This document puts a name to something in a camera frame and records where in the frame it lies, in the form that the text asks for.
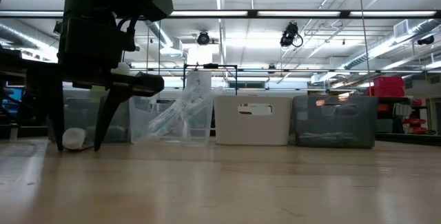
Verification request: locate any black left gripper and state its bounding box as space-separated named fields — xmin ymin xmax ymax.
xmin=0 ymin=15 xmax=165 ymax=152

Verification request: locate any teal white toothbrush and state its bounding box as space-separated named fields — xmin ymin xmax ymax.
xmin=148 ymin=112 xmax=189 ymax=138

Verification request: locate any smoky grey translucent bin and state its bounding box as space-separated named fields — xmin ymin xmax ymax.
xmin=46 ymin=88 xmax=132 ymax=144
xmin=291 ymin=94 xmax=379 ymax=149

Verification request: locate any clear plastic bin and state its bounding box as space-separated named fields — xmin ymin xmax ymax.
xmin=129 ymin=91 xmax=215 ymax=145

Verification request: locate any blue lit monitor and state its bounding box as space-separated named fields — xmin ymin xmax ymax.
xmin=0 ymin=85 xmax=23 ymax=114

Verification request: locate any long white light bar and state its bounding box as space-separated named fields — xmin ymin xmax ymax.
xmin=0 ymin=10 xmax=65 ymax=17
xmin=256 ymin=10 xmax=342 ymax=17
xmin=170 ymin=10 xmax=249 ymax=17
xmin=349 ymin=10 xmax=438 ymax=17

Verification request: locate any white box with logo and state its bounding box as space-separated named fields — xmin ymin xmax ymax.
xmin=185 ymin=70 xmax=213 ymax=96

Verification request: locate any white plastic bin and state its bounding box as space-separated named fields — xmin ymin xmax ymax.
xmin=213 ymin=94 xmax=293 ymax=146

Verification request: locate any red plastic storage bin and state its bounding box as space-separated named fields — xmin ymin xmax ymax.
xmin=373 ymin=75 xmax=404 ymax=89
xmin=365 ymin=85 xmax=406 ymax=97

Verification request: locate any black storage rack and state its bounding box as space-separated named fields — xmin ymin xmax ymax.
xmin=375 ymin=96 xmax=441 ymax=135

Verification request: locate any black rectangular stand frame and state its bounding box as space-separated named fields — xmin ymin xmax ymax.
xmin=182 ymin=63 xmax=239 ymax=96

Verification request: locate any black overhead frame beam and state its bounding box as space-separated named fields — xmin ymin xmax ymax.
xmin=0 ymin=8 xmax=441 ymax=20

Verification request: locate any thin hanging cord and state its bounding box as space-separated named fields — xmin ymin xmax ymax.
xmin=358 ymin=0 xmax=372 ymax=96

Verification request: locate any silver ventilation duct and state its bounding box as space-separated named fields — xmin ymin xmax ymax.
xmin=344 ymin=19 xmax=441 ymax=70

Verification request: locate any black aluminium table frame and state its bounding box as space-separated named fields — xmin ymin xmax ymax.
xmin=374 ymin=132 xmax=441 ymax=147

